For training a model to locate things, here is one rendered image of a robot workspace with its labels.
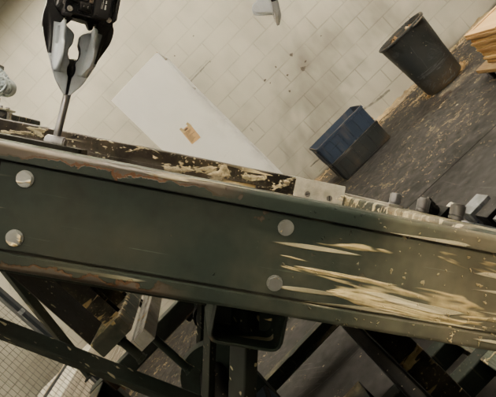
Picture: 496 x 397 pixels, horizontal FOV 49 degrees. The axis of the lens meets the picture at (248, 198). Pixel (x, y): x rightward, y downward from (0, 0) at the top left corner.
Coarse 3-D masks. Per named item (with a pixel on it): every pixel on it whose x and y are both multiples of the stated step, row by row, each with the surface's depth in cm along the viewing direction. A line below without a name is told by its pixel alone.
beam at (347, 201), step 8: (344, 200) 131; (352, 200) 125; (360, 200) 121; (360, 208) 119; (368, 208) 114; (376, 208) 109; (384, 208) 105; (392, 208) 102; (400, 216) 97; (408, 216) 94; (416, 216) 90; (424, 216) 88; (432, 216) 94; (448, 224) 80; (456, 224) 78; (464, 224) 76; (472, 224) 88; (488, 232) 69
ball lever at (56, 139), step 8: (72, 64) 73; (72, 72) 73; (64, 96) 73; (64, 104) 73; (64, 112) 73; (64, 120) 73; (56, 128) 72; (48, 136) 72; (56, 136) 72; (64, 144) 72
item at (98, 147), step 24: (0, 120) 121; (72, 144) 123; (96, 144) 124; (120, 144) 124; (168, 168) 126; (192, 168) 126; (216, 168) 127; (240, 168) 128; (288, 192) 129; (312, 192) 130; (336, 192) 131
